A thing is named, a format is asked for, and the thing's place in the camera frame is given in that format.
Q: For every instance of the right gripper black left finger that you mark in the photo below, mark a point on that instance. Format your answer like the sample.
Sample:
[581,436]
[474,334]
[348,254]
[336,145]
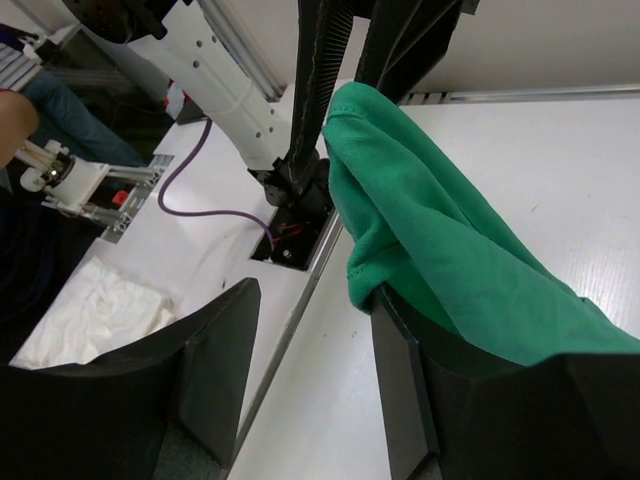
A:
[109,419]

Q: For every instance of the white crumpled cloth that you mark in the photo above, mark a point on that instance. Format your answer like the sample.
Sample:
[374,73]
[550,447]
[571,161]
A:
[97,311]

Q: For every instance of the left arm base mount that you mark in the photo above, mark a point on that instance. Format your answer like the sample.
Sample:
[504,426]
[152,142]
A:
[299,219]

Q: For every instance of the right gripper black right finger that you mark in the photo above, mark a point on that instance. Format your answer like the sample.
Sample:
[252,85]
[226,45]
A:
[454,411]

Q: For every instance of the white device on frame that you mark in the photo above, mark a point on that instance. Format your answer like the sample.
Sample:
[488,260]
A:
[108,195]

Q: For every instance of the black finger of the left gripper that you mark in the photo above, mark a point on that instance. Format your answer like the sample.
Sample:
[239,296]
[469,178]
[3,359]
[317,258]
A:
[324,28]
[404,42]

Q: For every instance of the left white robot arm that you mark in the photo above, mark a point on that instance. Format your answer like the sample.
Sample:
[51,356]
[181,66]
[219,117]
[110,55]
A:
[176,38]

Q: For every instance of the green tank top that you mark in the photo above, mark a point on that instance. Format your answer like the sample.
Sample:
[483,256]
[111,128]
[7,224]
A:
[421,227]

